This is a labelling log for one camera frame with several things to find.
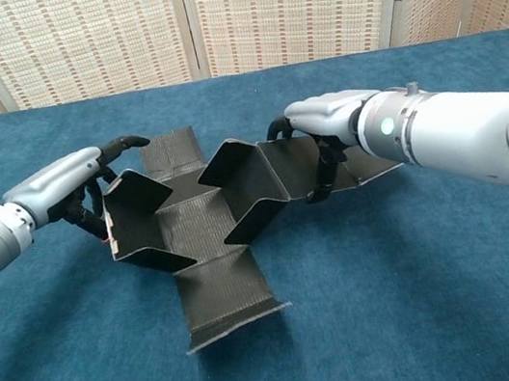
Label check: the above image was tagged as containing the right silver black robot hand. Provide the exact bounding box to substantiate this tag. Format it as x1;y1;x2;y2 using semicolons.
260;84;397;211

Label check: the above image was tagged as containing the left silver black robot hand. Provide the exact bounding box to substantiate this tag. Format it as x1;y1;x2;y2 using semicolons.
0;130;167;259

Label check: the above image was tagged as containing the black cardboard box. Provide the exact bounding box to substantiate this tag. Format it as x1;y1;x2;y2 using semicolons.
90;91;431;367

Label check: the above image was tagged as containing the bamboo folding screen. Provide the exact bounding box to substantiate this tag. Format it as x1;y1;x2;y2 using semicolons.
0;0;509;124

